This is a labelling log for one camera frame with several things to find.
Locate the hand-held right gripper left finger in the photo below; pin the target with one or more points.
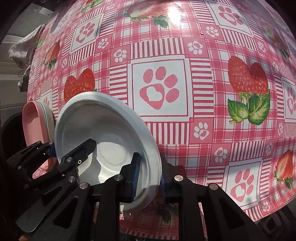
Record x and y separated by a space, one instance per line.
136 176

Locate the beige towel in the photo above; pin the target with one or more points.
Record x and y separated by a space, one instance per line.
20 51

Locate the strawberry print pink tablecloth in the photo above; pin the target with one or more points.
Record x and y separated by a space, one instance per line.
208 34

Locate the pink square plate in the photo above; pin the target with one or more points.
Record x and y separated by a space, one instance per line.
32 125

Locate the white paper bowl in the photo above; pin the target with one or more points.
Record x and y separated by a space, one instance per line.
92 115

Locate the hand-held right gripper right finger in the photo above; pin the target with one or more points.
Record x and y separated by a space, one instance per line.
171 185

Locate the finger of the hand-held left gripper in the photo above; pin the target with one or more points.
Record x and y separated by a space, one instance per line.
34 153
78 153

